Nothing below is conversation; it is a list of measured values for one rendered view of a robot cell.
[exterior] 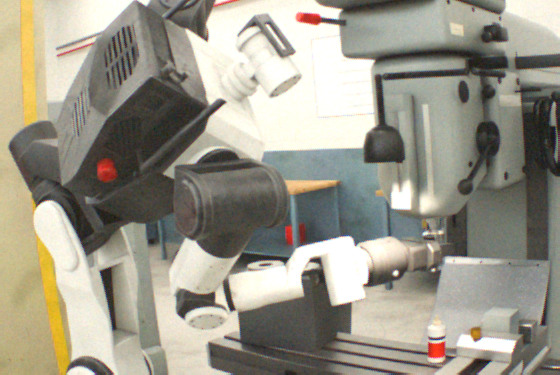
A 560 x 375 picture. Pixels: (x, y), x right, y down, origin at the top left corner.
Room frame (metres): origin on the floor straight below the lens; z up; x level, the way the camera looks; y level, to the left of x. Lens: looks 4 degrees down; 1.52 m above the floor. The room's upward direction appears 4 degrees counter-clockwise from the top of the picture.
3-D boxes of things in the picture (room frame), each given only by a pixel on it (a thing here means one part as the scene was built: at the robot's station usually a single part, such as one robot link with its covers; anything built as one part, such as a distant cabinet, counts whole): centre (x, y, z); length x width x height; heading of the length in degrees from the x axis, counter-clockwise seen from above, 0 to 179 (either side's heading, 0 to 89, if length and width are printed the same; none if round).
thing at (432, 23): (1.28, -0.33, 1.68); 0.34 x 0.24 x 0.10; 139
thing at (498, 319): (1.14, -0.42, 1.08); 0.06 x 0.05 x 0.06; 47
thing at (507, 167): (1.39, -0.43, 1.47); 0.24 x 0.19 x 0.26; 49
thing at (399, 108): (1.16, -0.23, 1.45); 0.04 x 0.04 x 0.21; 49
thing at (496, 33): (1.20, -0.45, 1.66); 0.12 x 0.04 x 0.04; 139
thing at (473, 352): (1.10, -0.38, 1.06); 0.12 x 0.06 x 0.04; 47
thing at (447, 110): (1.25, -0.31, 1.47); 0.21 x 0.19 x 0.32; 49
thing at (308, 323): (1.53, 0.01, 1.07); 0.22 x 0.12 x 0.20; 60
